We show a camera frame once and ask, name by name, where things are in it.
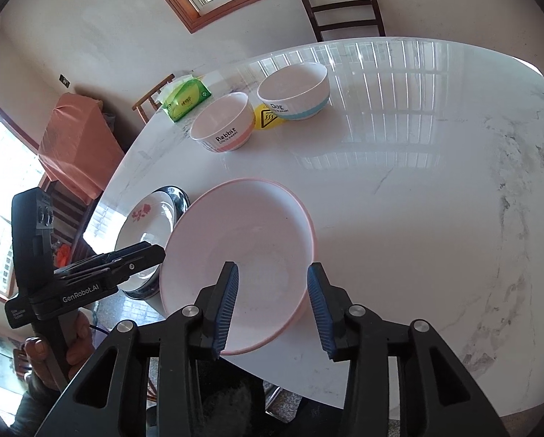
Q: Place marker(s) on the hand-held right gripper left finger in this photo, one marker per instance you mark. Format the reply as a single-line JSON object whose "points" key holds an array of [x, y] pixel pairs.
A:
{"points": [[224, 309]]}

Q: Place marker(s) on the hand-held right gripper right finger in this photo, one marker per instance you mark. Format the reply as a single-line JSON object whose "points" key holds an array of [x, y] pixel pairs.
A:
{"points": [[320, 309]]}

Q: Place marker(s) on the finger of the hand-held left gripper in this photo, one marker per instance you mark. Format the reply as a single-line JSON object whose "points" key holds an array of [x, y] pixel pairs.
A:
{"points": [[126, 254], [135, 266]]}

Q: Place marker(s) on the white plate with pink flower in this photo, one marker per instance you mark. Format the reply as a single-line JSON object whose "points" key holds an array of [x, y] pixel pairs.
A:
{"points": [[140, 227]]}

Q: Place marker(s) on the blue patterned plate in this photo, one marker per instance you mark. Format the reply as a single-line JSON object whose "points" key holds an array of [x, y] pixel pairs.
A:
{"points": [[181, 198]]}

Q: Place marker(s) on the white bowl with pink band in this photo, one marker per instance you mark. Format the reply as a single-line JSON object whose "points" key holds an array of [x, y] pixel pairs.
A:
{"points": [[217, 118]]}

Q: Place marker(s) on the white bowl with blue band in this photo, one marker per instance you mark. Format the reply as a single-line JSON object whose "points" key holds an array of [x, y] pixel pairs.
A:
{"points": [[290, 84]]}

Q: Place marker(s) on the person's left forearm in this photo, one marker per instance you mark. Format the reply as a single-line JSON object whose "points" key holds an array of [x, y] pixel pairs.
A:
{"points": [[35, 405]]}

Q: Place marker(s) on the person's left hand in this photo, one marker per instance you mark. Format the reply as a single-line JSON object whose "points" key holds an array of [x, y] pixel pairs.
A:
{"points": [[78, 337]]}

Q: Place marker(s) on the orange plastic bag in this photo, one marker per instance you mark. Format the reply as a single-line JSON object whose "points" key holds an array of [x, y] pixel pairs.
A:
{"points": [[62, 254]]}

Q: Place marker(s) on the dark wooden bench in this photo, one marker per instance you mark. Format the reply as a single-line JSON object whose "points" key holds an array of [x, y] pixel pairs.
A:
{"points": [[67, 209]]}

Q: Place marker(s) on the orange cloth cover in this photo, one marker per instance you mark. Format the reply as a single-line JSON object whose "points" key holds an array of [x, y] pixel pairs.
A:
{"points": [[76, 145]]}

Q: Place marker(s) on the light wooden chair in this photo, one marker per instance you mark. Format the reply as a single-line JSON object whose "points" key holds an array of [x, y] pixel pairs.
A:
{"points": [[141, 107]]}

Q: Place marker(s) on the green tissue pack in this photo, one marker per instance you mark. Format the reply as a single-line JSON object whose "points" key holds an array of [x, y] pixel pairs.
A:
{"points": [[185, 100]]}

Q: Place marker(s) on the yellow round sticker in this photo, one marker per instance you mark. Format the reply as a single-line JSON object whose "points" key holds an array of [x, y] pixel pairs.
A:
{"points": [[265, 120]]}

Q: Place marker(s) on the dark wooden chair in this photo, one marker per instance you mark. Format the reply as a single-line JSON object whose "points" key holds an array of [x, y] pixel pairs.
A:
{"points": [[308, 4]]}

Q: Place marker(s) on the black wall plaque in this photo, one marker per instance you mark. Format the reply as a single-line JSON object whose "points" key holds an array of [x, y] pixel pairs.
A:
{"points": [[64, 80]]}

